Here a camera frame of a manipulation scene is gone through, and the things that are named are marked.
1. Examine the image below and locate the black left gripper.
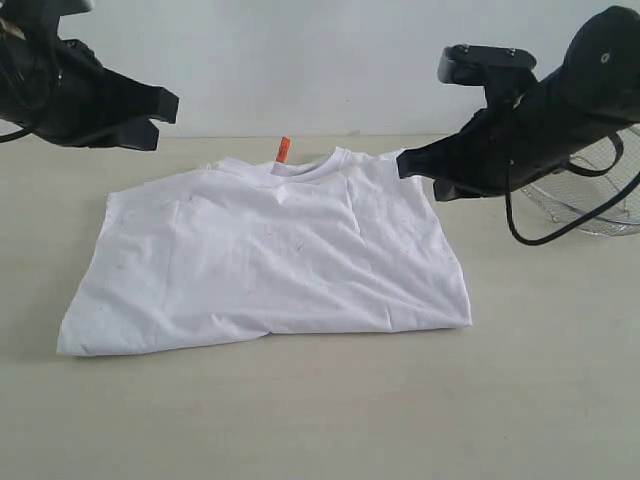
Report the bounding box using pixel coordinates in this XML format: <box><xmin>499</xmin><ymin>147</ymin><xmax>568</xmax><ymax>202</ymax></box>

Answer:
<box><xmin>1</xmin><ymin>0</ymin><xmax>179</xmax><ymax>151</ymax></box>

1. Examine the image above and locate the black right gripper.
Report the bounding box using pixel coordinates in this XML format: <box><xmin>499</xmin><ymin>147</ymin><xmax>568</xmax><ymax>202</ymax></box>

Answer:
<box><xmin>394</xmin><ymin>94</ymin><xmax>576</xmax><ymax>204</ymax></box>

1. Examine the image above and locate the white t-shirt with red logo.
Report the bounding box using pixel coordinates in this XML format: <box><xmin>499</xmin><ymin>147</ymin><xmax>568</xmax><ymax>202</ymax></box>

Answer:
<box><xmin>57</xmin><ymin>148</ymin><xmax>472</xmax><ymax>357</ymax></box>

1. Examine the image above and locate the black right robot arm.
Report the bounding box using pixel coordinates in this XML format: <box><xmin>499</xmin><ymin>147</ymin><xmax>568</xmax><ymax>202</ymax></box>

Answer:
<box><xmin>397</xmin><ymin>6</ymin><xmax>639</xmax><ymax>201</ymax></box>

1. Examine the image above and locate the orange shirt neck tag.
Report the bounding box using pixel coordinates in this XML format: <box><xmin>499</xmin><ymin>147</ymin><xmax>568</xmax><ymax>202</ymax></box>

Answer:
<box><xmin>276</xmin><ymin>136</ymin><xmax>291</xmax><ymax>163</ymax></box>

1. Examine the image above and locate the round metal wire mesh basket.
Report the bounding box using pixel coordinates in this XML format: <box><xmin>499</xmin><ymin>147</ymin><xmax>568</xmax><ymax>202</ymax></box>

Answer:
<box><xmin>522</xmin><ymin>125</ymin><xmax>639</xmax><ymax>236</ymax></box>

